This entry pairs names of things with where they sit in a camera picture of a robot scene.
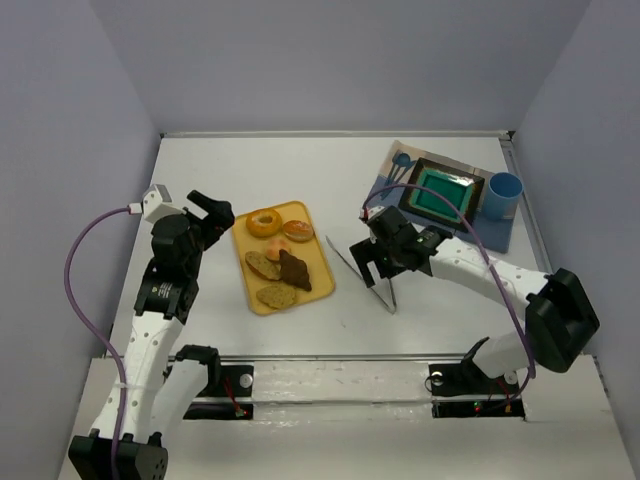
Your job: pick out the metal tongs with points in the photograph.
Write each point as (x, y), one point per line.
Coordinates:
(390, 304)

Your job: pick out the orange bagel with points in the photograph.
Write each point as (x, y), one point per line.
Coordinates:
(263, 223)

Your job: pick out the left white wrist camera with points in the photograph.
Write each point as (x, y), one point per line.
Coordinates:
(156, 203)

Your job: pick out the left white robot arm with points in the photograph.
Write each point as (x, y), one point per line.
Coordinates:
(127, 440)

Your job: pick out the blue cup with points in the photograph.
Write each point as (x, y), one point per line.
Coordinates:
(502, 195)

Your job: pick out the chocolate croissant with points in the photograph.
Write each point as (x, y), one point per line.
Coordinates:
(294, 272)

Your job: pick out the blue plastic spoon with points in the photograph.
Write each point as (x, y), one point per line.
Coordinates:
(404, 159)

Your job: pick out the round white bread roll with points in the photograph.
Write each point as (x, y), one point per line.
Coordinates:
(274, 247)

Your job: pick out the seeded bread slice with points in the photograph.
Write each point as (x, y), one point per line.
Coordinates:
(277, 296)
(261, 266)

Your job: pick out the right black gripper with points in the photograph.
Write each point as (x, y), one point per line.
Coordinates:
(373, 261)

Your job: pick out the blue plastic knife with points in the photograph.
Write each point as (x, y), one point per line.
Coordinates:
(404, 170)

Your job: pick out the black and green plate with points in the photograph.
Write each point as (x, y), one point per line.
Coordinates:
(455, 190)

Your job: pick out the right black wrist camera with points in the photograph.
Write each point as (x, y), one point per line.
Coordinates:
(388, 226)

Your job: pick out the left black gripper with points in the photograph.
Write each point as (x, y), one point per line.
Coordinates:
(213, 218)

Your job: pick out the blue plastic fork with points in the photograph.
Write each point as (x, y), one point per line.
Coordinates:
(394, 173)

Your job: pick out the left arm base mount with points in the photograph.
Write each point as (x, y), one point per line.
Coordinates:
(227, 394)

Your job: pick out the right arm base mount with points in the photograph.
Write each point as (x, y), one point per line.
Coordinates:
(455, 397)

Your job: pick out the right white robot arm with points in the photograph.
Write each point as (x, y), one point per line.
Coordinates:
(554, 319)

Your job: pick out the cream filled bun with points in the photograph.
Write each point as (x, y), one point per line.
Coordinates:
(298, 230)

